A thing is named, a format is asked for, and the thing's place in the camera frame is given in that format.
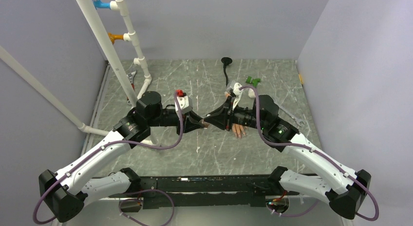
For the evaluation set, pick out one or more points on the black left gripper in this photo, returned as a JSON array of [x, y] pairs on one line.
[[188, 125]]

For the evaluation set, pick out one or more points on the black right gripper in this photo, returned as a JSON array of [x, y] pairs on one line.
[[218, 118]]

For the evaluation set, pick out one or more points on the glitter nail polish bottle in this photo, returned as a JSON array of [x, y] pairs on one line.
[[204, 124]]

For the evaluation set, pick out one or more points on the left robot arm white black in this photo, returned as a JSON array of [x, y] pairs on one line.
[[68, 190]]

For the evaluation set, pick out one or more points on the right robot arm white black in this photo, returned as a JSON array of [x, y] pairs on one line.
[[341, 187]]

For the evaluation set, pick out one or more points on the mannequin practice hand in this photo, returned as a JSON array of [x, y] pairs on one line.
[[238, 130]]

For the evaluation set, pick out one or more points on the white pipe fitting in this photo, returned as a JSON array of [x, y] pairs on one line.
[[251, 93]]

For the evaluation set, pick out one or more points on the green pipe fitting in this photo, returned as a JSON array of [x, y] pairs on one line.
[[253, 81]]

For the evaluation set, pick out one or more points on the black flexible stand with base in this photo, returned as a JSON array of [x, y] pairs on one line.
[[226, 61]]

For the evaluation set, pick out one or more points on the silver combination wrench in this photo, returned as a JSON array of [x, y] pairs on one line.
[[298, 121]]

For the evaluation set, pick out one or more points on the orange pipe fitting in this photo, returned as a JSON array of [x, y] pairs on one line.
[[114, 37]]

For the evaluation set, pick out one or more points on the blue pipe fitting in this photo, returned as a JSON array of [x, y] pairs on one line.
[[98, 4]]

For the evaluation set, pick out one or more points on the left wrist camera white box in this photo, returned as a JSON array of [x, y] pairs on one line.
[[184, 102]]

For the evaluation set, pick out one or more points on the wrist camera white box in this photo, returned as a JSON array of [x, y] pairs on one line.
[[184, 102], [233, 89]]

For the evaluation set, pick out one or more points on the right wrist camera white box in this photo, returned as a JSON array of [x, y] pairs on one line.
[[233, 89]]

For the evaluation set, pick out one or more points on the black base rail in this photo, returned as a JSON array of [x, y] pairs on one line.
[[252, 190]]

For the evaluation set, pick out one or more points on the adjustable wrench red handle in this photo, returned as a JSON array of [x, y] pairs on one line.
[[131, 77]]

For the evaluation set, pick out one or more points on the white PVC pipe frame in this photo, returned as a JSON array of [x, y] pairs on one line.
[[52, 40]]

